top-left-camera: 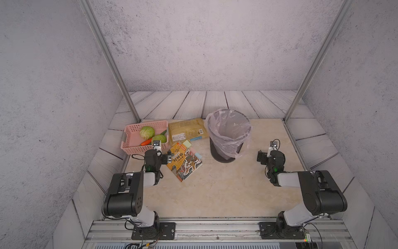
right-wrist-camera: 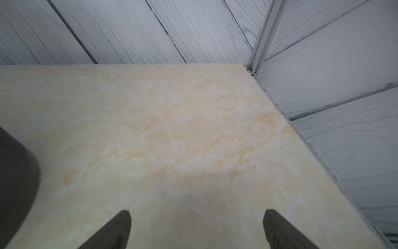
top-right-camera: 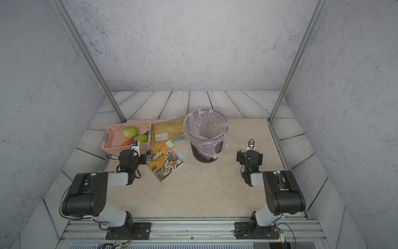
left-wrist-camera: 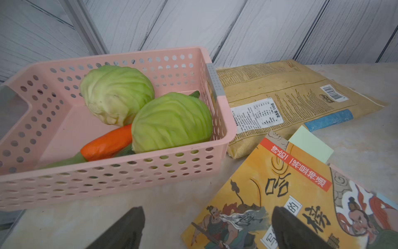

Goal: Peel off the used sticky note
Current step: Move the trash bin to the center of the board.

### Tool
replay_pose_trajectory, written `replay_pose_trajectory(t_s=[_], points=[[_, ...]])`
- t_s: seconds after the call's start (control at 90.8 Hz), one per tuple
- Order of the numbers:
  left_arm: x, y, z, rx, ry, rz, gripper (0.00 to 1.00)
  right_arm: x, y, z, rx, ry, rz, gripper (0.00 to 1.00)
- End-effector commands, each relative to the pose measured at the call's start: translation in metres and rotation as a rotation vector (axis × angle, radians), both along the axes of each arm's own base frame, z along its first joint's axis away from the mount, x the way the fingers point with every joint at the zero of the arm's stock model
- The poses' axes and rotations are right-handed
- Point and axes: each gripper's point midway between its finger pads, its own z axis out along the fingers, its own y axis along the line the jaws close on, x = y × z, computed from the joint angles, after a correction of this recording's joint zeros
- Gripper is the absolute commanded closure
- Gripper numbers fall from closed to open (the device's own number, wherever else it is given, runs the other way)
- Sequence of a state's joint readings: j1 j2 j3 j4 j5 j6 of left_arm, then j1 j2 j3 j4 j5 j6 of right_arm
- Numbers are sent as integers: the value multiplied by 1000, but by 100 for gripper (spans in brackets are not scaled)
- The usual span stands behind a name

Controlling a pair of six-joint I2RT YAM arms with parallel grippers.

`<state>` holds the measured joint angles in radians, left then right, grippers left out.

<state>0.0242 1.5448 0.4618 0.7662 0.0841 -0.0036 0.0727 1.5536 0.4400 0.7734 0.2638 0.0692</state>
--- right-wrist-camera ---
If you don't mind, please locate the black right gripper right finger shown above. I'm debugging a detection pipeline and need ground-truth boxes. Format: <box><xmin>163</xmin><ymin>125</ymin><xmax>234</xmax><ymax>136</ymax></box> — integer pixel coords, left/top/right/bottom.
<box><xmin>263</xmin><ymin>209</ymin><xmax>319</xmax><ymax>249</ymax></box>

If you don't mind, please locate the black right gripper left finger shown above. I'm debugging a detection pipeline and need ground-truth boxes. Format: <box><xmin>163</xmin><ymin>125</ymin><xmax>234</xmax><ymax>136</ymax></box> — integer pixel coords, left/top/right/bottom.
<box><xmin>79</xmin><ymin>210</ymin><xmax>132</xmax><ymax>249</ymax></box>

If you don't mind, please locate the black mesh trash bin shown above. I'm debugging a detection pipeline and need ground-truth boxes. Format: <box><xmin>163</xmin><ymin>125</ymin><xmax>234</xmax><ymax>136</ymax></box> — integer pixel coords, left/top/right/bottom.
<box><xmin>1</xmin><ymin>128</ymin><xmax>40</xmax><ymax>249</ymax></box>

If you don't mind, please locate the aluminium frame post right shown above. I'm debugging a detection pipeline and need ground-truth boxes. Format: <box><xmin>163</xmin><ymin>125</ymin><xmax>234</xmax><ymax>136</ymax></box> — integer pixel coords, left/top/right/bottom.
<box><xmin>247</xmin><ymin>0</ymin><xmax>290</xmax><ymax>77</ymax></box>

